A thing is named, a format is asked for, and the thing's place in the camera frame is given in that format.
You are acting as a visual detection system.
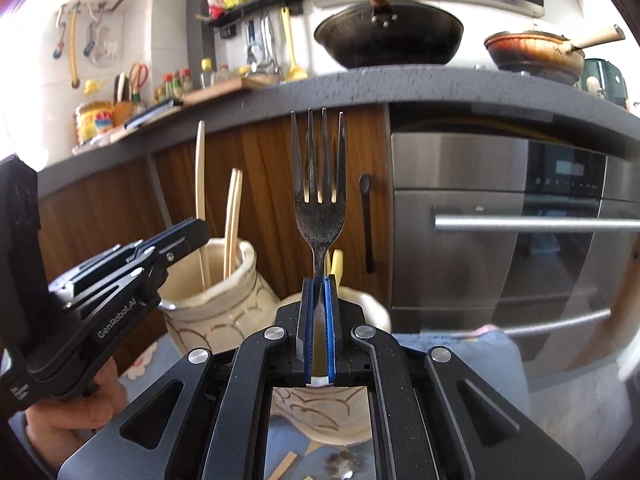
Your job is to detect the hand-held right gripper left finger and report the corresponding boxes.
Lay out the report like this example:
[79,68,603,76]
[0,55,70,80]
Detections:
[57,279,317,480]

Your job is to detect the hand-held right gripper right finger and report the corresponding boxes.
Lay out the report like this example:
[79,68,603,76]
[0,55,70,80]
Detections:
[319,274,587,480]

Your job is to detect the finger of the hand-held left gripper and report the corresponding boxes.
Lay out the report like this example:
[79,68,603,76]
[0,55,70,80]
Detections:
[61,219,212,289]
[64,264,169,322]

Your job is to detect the yellow green plastic utensil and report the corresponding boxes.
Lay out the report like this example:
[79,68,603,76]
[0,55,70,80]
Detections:
[325,249,346,286]

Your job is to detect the white floral ceramic utensil holder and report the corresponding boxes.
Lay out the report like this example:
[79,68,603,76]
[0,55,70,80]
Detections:
[159,237,392,443]

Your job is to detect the silver handle metal fork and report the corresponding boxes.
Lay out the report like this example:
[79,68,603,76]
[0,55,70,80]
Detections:
[290,107,348,282]

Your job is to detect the person's left hand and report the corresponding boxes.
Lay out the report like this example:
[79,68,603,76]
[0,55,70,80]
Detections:
[22,359,130,443]

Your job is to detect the wooden kitchen cabinet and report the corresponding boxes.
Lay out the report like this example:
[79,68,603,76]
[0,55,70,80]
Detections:
[37,105,392,347]

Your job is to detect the small flower shaped metal spoon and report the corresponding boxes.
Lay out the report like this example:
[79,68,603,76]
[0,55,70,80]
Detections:
[325,452,364,480]

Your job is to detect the yellow printed jar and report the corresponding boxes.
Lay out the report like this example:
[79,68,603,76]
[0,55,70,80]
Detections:
[75,101,115,144]

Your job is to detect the knife block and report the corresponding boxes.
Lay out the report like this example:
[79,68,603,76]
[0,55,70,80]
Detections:
[114,72,146,116]

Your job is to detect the wooden cutting board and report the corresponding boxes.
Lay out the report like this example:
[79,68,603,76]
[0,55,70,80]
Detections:
[181,74,282,107]

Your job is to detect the stainless steel oven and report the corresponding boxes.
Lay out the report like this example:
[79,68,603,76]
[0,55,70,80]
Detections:
[390,130,640,377]

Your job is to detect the blue cartoon printed cloth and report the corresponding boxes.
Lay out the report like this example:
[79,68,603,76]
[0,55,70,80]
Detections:
[120,325,532,480]

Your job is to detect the hanging metal tongs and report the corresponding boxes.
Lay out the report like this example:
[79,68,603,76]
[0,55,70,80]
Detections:
[262,12,281,74]

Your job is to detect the hanging yellow spatula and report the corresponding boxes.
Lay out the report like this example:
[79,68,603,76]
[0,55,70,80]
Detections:
[280,7,307,83]

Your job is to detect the grey kitchen countertop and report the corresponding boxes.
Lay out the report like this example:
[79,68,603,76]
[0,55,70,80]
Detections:
[37,66,640,196]

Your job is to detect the brown frying pan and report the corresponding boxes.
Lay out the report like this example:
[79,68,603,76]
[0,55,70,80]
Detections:
[484,24,627,87]

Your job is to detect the green kettle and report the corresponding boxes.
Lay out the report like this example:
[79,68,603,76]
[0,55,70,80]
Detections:
[582,57,629,110]

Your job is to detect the black cabinet handle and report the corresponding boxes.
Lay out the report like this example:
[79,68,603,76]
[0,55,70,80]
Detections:
[359,174,376,275]

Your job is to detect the clear plastic wall holder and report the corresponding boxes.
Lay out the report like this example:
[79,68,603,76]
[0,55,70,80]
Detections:
[89,2,124,69]

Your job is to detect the yellow hose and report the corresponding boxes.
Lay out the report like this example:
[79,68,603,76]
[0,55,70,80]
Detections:
[69,2,82,90]

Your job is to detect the hose with red blue end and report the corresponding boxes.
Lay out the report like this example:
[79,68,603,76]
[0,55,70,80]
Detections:
[52,5,69,61]

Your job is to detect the black wall spice shelf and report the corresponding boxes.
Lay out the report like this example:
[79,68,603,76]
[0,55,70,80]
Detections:
[202,0,306,39]

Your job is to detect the black wok with wooden handle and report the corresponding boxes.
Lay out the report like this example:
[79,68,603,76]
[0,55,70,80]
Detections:
[314,0,465,70]

